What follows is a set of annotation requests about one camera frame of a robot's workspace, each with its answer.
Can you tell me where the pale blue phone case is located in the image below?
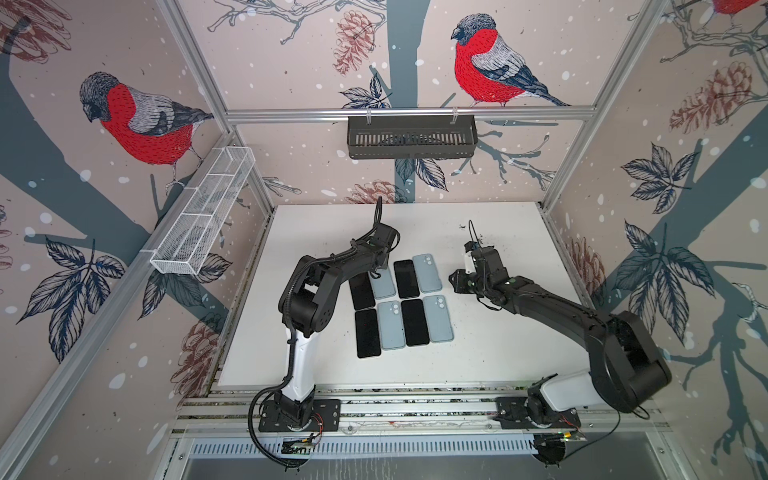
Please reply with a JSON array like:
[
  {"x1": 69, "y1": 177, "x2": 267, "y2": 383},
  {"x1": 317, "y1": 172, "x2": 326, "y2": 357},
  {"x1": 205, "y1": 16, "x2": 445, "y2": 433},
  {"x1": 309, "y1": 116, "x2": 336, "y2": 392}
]
[
  {"x1": 412, "y1": 253, "x2": 443, "y2": 294},
  {"x1": 369, "y1": 268, "x2": 397, "y2": 301},
  {"x1": 422, "y1": 295, "x2": 454, "y2": 343}
]

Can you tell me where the pale green phone case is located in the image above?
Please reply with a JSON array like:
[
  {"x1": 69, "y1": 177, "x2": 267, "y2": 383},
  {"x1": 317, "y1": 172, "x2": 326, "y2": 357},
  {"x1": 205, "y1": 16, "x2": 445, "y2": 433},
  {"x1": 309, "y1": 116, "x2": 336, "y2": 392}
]
[{"x1": 377, "y1": 301, "x2": 406, "y2": 350}]

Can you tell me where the phone with black screen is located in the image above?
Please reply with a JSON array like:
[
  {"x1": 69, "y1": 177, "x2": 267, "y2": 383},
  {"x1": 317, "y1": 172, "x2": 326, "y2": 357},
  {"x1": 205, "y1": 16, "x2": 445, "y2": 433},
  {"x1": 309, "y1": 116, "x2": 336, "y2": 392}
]
[{"x1": 355, "y1": 309, "x2": 381, "y2": 359}]

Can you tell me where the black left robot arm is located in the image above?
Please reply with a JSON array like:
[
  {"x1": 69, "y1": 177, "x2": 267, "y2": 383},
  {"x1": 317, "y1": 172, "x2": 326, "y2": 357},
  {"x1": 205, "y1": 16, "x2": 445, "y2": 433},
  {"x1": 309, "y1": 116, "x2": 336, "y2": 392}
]
[{"x1": 247, "y1": 198, "x2": 400, "y2": 471}]

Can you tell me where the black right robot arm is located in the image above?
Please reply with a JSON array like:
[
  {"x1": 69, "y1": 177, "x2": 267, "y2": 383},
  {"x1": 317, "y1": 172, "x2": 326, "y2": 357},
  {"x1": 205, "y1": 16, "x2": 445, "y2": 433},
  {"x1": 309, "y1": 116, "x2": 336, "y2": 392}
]
[{"x1": 449, "y1": 222, "x2": 672, "y2": 424}]

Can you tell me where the black wall basket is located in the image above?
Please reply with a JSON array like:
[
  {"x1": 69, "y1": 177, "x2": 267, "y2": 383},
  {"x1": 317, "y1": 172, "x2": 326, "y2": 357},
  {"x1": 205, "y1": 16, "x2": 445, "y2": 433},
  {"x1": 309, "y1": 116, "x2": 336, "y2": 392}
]
[{"x1": 347, "y1": 115, "x2": 478, "y2": 160}]

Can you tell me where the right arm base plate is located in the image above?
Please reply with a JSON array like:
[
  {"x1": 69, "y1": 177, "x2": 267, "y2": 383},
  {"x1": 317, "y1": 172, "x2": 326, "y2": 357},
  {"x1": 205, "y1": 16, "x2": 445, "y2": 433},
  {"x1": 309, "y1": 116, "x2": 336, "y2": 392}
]
[{"x1": 492, "y1": 396, "x2": 581, "y2": 430}]

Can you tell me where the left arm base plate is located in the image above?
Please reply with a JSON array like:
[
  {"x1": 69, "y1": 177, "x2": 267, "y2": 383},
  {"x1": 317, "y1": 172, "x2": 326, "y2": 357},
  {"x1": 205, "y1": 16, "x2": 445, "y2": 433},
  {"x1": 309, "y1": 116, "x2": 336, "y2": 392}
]
[{"x1": 258, "y1": 397, "x2": 341, "y2": 433}]

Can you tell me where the white wire mesh basket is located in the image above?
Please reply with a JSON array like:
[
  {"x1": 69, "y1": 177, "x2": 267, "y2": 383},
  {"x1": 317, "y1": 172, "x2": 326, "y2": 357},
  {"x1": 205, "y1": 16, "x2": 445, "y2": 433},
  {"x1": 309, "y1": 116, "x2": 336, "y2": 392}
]
[{"x1": 150, "y1": 146, "x2": 255, "y2": 275}]

